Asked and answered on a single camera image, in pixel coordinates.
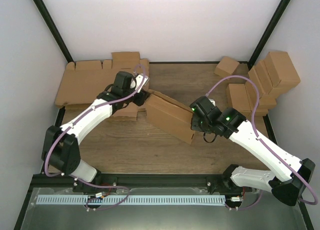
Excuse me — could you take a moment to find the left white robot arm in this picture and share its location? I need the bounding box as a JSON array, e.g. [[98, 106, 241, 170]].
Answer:
[[41, 71, 149, 192]]

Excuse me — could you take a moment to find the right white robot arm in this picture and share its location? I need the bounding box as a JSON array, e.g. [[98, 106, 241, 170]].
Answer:
[[190, 96, 316, 206]]

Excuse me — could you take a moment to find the folded box on table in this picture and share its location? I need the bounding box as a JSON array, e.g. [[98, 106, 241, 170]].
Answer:
[[226, 84, 251, 117]]

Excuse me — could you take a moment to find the small folded cardboard box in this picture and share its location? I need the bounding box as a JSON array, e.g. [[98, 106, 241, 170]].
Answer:
[[214, 56, 240, 78]]

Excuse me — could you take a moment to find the large folded cardboard box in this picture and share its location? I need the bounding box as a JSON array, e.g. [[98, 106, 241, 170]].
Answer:
[[264, 51, 301, 98]]

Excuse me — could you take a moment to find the stack of flat cardboard blanks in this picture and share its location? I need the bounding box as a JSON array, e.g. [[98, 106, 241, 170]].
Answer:
[[55, 52, 150, 123]]

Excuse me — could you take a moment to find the row of folded boxes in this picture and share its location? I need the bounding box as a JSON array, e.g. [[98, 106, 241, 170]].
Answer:
[[245, 66, 277, 116]]

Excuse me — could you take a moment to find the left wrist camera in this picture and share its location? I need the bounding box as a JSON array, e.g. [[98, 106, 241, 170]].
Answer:
[[130, 74, 149, 93]]

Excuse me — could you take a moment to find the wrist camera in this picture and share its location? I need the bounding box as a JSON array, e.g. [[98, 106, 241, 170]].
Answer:
[[130, 74, 149, 93], [209, 98, 216, 106]]

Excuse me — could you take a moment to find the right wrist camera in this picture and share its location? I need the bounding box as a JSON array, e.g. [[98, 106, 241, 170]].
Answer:
[[209, 98, 216, 106]]

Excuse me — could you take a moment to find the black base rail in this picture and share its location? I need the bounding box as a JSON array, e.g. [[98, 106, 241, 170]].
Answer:
[[29, 173, 243, 194]]

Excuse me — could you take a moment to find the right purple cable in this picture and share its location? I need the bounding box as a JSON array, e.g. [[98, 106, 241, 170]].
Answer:
[[206, 75, 320, 212]]

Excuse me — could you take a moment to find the left black frame post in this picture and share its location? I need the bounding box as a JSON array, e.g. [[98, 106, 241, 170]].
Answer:
[[33, 0, 74, 63]]

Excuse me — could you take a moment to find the black frame post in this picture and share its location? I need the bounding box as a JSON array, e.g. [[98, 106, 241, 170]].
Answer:
[[33, 0, 74, 63], [247, 0, 291, 68]]

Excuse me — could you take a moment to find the light blue slotted cable duct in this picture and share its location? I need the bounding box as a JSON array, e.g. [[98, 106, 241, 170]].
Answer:
[[35, 195, 226, 206]]

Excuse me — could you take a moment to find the right black frame post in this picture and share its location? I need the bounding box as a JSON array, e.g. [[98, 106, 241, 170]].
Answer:
[[247, 0, 291, 68]]

